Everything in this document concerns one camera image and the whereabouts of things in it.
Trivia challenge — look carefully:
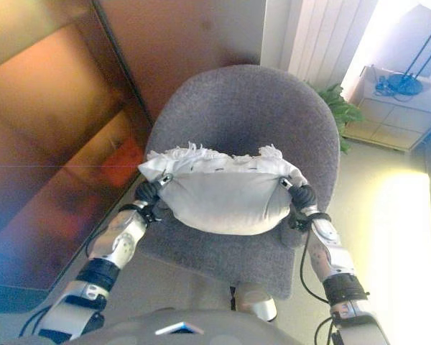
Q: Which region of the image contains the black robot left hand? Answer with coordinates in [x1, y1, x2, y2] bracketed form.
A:
[134, 172, 174, 213]

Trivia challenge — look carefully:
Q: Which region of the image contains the white curtain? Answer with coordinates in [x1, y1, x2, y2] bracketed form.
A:
[264, 0, 378, 86]

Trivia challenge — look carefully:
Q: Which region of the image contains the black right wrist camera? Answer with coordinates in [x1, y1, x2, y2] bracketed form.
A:
[289, 211, 310, 231]

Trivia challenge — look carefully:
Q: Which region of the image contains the black floor lamp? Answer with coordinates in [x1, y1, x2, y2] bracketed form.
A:
[375, 0, 431, 96]

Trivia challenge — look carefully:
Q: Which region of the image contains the grey robot torso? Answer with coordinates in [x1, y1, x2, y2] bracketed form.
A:
[6, 310, 299, 345]

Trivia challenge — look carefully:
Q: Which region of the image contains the white fringed cushion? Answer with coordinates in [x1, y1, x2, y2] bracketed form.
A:
[138, 142, 308, 236]

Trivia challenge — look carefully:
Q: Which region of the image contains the green potted plant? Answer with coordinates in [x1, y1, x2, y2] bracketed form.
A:
[307, 80, 366, 144]

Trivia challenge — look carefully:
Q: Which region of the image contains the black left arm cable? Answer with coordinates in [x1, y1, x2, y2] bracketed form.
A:
[20, 308, 48, 337]

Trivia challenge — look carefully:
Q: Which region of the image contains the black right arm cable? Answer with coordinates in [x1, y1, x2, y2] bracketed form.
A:
[299, 244, 331, 303]

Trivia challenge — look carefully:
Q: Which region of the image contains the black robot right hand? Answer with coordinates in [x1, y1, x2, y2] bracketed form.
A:
[279, 175, 317, 210]

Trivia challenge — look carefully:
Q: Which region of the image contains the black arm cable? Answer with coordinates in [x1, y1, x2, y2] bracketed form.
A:
[299, 244, 331, 303]
[20, 308, 48, 337]

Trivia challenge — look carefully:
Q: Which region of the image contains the grey fabric armchair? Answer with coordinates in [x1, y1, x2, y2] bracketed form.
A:
[138, 64, 342, 301]

